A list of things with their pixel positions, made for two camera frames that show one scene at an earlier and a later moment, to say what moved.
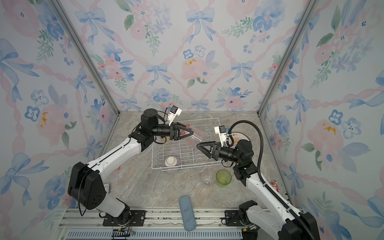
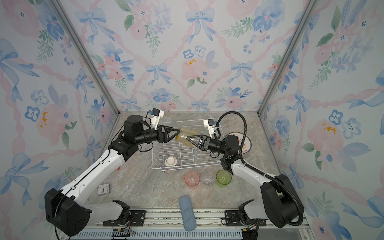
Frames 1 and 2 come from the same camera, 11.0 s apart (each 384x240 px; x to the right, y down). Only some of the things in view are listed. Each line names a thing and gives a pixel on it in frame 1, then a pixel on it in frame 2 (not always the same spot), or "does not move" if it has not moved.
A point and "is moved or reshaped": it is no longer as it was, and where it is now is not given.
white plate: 237,136 does not move
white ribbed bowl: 171,161 does not move
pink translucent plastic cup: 196,137 is moved or reshaped
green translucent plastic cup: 223,178 does not move
